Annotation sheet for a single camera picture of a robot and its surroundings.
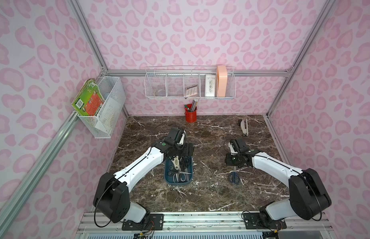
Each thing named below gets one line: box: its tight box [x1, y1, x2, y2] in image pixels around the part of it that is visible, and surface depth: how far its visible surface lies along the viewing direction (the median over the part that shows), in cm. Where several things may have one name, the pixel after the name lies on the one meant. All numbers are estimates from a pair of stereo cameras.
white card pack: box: [204, 74, 216, 98], surface depth 95 cm
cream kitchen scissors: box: [171, 155, 182, 172], surface depth 93 cm
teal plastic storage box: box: [164, 155, 193, 186], surface depth 90 cm
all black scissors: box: [179, 155, 191, 172], surface depth 93 cm
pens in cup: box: [184, 98, 199, 113], surface depth 113 cm
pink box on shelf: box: [216, 65, 228, 98], surface depth 84 cm
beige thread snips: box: [240, 119, 249, 136], surface depth 112 cm
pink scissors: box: [173, 173, 186, 183], surface depth 88 cm
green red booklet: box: [71, 78, 105, 117], surface depth 73 cm
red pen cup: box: [185, 109, 198, 123], surface depth 119 cm
